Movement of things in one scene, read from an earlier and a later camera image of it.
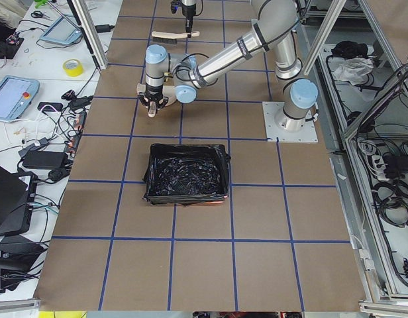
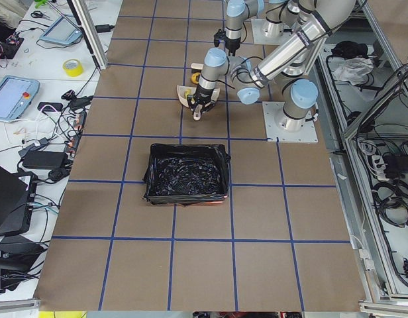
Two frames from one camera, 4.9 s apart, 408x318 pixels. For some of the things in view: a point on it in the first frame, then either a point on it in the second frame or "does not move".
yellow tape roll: (73, 67) does not move
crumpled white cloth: (354, 70) does not move
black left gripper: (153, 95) to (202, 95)
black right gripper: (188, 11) to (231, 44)
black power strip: (73, 140) does not move
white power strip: (379, 167) does not move
